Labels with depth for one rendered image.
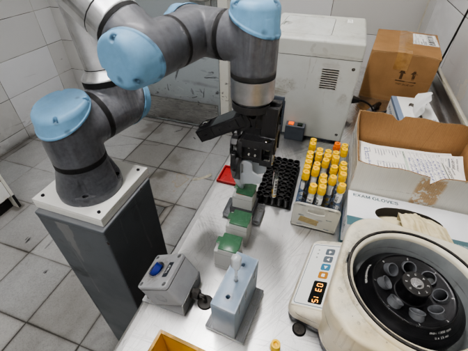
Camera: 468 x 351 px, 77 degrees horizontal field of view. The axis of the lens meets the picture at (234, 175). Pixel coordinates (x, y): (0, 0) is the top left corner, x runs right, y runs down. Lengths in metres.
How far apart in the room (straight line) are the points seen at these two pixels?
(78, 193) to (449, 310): 0.72
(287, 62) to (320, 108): 0.17
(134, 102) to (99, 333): 1.15
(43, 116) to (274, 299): 0.56
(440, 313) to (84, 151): 0.69
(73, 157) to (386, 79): 1.09
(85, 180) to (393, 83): 1.10
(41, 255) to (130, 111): 1.39
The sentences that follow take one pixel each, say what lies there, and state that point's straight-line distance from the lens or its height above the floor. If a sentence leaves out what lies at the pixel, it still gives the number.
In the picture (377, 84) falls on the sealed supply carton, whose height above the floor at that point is 0.93.
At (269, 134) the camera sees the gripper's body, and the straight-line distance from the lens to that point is 0.53.
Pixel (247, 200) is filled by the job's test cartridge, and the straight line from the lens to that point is 0.65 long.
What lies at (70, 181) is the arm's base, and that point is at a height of 0.97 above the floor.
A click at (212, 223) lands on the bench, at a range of 0.69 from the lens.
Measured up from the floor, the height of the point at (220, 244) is 0.94.
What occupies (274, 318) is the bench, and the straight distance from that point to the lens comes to 0.58.
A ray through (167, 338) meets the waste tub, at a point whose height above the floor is 0.96.
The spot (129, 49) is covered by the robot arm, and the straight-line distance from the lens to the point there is 0.40.
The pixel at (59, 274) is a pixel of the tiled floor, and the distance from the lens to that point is 1.87.
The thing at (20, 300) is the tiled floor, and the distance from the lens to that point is 1.88.
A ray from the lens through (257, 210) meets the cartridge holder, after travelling 0.70.
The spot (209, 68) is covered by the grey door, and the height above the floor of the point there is 0.55.
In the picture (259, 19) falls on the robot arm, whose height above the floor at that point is 1.30.
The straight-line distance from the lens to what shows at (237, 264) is 0.44.
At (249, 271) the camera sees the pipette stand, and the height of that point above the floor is 0.97.
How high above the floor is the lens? 1.40
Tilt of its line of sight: 41 degrees down
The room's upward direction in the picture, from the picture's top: straight up
